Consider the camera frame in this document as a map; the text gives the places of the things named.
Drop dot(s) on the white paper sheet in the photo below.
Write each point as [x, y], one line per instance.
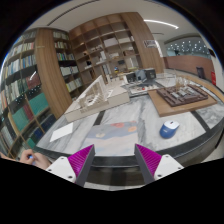
[61, 132]

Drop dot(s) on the wooden bookshelf with books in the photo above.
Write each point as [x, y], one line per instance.
[38, 80]

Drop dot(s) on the brown architectural model on board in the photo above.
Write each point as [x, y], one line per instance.
[172, 100]

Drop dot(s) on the pastel printed mouse pad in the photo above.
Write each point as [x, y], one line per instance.
[117, 139]

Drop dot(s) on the wooden display shelf unit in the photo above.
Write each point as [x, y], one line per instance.
[113, 44]

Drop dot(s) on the white architectural model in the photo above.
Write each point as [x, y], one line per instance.
[97, 97]

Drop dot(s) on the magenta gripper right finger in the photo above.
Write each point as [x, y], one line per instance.
[154, 166]

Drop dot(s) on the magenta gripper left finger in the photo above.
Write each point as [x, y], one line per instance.
[74, 168]

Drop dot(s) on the person's hand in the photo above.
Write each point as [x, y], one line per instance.
[36, 159]

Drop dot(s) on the grey architectural model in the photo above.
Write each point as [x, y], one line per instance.
[143, 75]

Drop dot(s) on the blue and white computer mouse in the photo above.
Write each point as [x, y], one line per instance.
[169, 129]

